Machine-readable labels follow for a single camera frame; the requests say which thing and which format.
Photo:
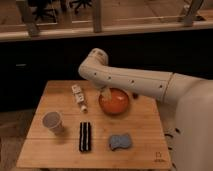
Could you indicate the wooden table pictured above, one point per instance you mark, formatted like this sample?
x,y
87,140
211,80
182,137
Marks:
x,y
44,149

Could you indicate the orange ceramic bowl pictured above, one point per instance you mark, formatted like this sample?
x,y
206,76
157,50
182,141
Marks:
x,y
117,104

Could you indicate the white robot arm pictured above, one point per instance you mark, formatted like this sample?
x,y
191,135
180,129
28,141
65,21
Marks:
x,y
191,125

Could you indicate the blue sponge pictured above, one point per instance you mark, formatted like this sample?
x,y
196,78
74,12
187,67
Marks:
x,y
120,141

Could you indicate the black white striped cloth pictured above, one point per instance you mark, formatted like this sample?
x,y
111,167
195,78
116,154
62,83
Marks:
x,y
85,137

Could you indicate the white labelled bottle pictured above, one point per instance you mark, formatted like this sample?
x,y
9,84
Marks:
x,y
79,97

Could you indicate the black office chair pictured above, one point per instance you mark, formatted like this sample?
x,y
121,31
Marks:
x,y
76,4
41,11

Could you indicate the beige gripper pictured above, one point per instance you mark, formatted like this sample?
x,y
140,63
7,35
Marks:
x,y
106,93

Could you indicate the dark red chili pepper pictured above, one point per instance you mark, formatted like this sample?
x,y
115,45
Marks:
x,y
134,96

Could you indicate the grey paper cup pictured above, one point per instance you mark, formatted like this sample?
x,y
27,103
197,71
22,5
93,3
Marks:
x,y
53,122

